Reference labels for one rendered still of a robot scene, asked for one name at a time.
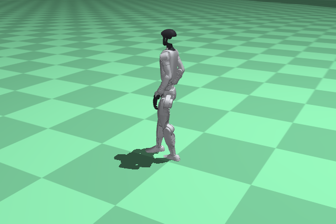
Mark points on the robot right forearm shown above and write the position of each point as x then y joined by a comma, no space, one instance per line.
178,76

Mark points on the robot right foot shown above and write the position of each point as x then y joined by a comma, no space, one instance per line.
154,149

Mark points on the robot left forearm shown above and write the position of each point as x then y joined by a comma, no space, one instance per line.
163,86

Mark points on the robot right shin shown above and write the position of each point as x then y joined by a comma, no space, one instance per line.
159,135

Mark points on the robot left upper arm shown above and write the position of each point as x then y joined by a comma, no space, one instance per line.
164,58

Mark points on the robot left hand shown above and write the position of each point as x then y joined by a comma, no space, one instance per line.
155,99

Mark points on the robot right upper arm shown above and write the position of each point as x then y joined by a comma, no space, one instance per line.
180,69

